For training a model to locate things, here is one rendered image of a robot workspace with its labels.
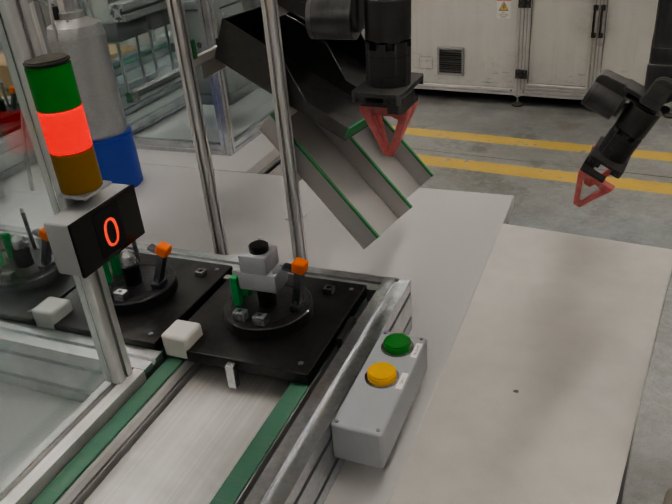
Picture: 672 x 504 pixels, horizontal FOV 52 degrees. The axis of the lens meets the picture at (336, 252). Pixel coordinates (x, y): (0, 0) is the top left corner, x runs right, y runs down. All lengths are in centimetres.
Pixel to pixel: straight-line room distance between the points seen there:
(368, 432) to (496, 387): 29
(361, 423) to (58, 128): 50
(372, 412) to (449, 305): 42
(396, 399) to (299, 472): 17
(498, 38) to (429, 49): 52
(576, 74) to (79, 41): 375
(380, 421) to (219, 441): 22
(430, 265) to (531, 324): 27
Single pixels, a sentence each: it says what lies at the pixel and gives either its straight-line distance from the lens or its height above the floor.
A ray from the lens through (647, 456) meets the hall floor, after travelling 229.
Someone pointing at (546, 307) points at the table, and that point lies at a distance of 129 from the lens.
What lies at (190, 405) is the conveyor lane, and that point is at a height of 92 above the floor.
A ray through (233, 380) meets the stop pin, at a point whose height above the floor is 94.
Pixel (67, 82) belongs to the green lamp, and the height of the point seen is 139.
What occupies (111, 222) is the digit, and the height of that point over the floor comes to 121.
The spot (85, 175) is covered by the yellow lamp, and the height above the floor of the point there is 128.
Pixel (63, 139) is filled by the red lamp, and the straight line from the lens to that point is 85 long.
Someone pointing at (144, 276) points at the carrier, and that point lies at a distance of 123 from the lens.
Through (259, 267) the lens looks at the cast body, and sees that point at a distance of 102.
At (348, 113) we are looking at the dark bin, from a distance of 120.
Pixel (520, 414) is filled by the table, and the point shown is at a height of 86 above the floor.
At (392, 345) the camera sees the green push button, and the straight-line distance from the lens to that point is 100.
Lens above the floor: 157
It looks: 29 degrees down
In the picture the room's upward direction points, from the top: 5 degrees counter-clockwise
